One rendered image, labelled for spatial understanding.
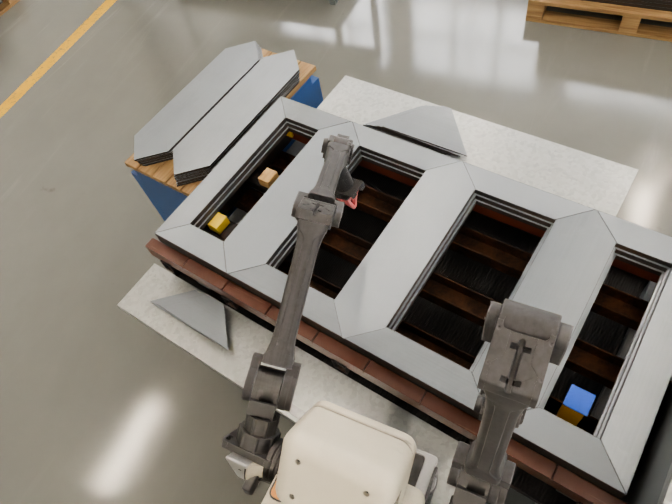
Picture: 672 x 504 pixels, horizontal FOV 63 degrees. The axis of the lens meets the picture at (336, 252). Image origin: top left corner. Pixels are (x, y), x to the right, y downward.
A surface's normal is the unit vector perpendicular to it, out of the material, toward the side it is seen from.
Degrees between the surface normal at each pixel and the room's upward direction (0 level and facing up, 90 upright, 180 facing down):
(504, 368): 13
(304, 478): 48
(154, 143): 0
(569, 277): 0
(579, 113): 0
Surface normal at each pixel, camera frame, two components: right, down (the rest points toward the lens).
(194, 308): -0.15, -0.54
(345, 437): 0.17, -0.94
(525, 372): -0.24, -0.35
